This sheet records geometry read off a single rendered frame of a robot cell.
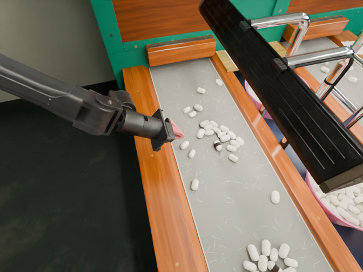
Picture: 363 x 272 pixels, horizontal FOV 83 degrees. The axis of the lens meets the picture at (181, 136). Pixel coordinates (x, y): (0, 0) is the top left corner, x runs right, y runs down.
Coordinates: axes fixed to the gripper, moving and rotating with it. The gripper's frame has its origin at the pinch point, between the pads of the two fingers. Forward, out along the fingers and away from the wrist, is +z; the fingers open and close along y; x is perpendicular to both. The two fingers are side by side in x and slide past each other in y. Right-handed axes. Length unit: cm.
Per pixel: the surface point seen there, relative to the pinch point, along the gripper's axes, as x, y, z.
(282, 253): -3.6, -35.1, 18.9
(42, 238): 120, 7, -8
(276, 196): -7.7, -21.7, 23.5
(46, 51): 73, 122, -26
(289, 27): -41, 47, 51
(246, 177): -2.6, -13.2, 21.1
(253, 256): 1.0, -33.7, 13.3
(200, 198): 7.8, -15.8, 8.8
